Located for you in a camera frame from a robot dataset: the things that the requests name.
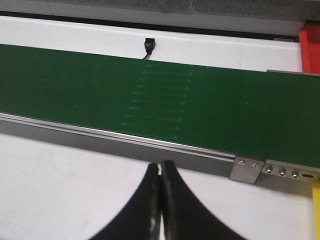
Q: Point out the yellow plastic tray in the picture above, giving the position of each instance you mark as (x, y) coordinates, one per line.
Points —
(316, 207)

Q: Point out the grey stone slab right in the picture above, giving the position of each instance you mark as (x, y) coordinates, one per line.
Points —
(288, 10)

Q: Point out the grey stone slab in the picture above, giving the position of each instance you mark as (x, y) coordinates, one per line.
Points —
(166, 6)
(288, 10)

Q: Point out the green conveyor belt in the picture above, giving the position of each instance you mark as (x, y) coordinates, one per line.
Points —
(266, 115)

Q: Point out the red plastic tray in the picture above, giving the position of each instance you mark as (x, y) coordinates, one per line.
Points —
(309, 39)

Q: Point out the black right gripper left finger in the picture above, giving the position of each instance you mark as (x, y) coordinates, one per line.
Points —
(140, 218)

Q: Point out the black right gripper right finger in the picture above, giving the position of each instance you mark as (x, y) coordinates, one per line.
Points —
(185, 217)

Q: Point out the grey stone slab left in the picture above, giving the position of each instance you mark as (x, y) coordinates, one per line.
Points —
(166, 6)

